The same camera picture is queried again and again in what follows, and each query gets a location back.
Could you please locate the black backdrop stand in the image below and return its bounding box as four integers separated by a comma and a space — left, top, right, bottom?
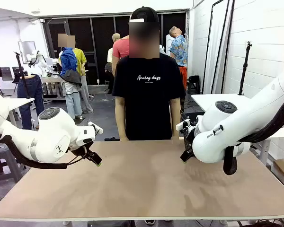
202, 0, 235, 95

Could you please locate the person in black T-shirt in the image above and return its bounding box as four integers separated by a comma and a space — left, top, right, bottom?
112, 20, 186, 141

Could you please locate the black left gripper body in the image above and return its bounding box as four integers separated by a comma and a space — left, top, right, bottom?
70, 140, 94, 158

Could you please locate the left arm black cable sleeve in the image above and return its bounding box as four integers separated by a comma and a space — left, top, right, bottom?
0, 133, 68, 170

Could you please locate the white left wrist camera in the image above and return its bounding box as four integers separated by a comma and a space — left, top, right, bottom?
88, 121, 103, 133

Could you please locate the grey framed whiteboard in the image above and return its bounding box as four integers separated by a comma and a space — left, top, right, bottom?
18, 41, 36, 64

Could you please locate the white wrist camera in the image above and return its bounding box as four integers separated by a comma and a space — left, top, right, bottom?
176, 121, 191, 131
88, 121, 103, 133

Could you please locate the mannequin torso in dark jeans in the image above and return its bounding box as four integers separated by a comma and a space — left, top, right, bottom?
17, 73, 45, 130

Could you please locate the thin black camera cable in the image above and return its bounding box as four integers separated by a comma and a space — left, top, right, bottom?
67, 146, 89, 165

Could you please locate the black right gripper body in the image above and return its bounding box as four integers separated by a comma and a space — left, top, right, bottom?
183, 120, 198, 152

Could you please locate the mannequin in floral shirt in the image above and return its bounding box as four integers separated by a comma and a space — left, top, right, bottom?
169, 25, 189, 92

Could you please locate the cluttered background workbench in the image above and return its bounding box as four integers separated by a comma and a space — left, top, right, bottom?
40, 75, 63, 98

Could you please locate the grey plastic stool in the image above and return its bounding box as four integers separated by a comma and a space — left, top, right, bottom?
0, 143, 27, 189

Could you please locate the white side table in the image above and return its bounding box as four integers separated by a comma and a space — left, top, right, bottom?
0, 97, 36, 130

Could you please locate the black light stand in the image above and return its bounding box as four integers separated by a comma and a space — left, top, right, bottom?
238, 40, 254, 96

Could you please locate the mannequin in red top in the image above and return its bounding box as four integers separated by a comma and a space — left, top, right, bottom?
112, 34, 131, 79

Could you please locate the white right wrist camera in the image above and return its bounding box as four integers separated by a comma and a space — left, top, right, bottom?
176, 121, 191, 131

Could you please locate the black baseball cap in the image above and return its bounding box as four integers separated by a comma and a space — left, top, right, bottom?
130, 6, 160, 23

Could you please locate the person's right forearm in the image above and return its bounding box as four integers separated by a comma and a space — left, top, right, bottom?
115, 105, 127, 135

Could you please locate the person's left forearm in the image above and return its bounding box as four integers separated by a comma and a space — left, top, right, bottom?
170, 106, 182, 133

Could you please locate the black camera tripod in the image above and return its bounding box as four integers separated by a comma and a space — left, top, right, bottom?
13, 51, 32, 99

